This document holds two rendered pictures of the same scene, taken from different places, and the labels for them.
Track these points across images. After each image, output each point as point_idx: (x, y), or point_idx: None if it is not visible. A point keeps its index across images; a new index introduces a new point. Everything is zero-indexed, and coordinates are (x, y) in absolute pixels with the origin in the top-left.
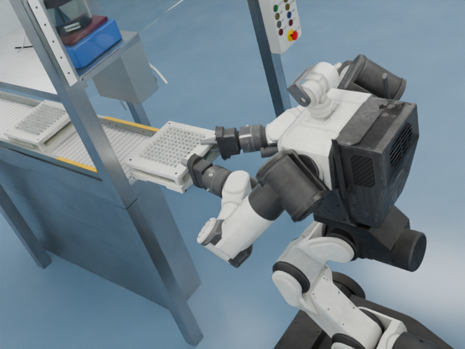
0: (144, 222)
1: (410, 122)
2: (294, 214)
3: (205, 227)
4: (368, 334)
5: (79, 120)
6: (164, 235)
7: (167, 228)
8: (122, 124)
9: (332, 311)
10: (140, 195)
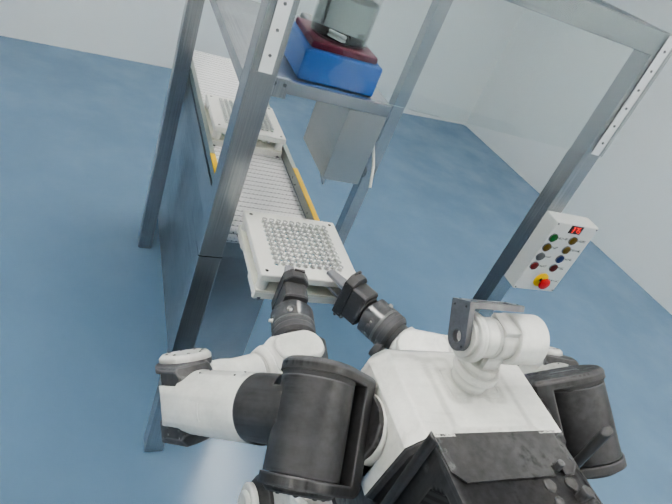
0: (206, 288)
1: None
2: (264, 472)
3: (187, 352)
4: None
5: (235, 117)
6: (230, 324)
7: (241, 321)
8: (299, 187)
9: None
10: (244, 265)
